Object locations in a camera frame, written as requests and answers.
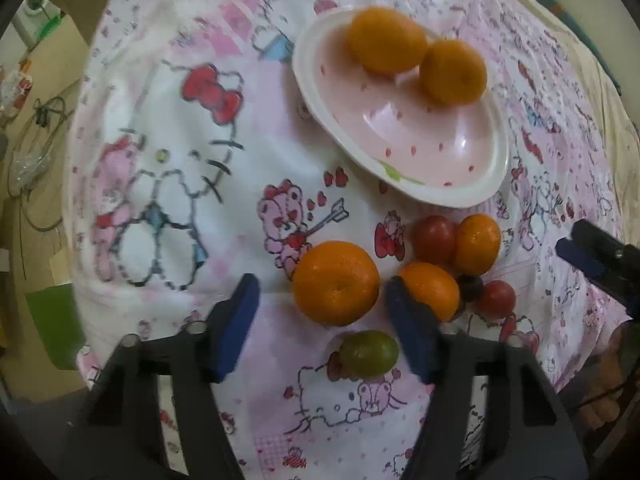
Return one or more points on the large orange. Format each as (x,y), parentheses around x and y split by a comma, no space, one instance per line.
(336,282)
(386,39)

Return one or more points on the small orange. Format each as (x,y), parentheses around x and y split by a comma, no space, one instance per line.
(477,242)
(432,295)

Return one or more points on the green lime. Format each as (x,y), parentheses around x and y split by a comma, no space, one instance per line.
(370,353)

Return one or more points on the person's foot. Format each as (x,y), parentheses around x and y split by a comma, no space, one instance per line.
(607,375)

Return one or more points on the dark purple grape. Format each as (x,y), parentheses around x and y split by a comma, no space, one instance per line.
(470,287)

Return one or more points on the cardboard box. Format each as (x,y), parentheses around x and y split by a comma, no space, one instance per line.
(65,35)

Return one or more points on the medium orange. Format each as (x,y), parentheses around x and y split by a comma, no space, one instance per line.
(452,72)

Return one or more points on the pink strawberry print bowl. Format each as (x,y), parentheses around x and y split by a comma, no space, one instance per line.
(425,130)

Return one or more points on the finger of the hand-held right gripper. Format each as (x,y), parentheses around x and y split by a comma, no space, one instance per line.
(597,240)
(570,251)

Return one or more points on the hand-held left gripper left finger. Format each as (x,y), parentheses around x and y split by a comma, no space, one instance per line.
(235,327)

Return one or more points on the pink cartoon printed tablecloth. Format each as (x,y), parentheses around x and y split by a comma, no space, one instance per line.
(175,160)

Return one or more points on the red cherry tomato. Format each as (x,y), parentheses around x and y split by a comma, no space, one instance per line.
(496,299)
(432,239)

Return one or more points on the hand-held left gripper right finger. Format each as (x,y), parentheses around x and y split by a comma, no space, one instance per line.
(407,327)

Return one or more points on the green box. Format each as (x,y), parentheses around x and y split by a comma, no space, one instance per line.
(52,325)

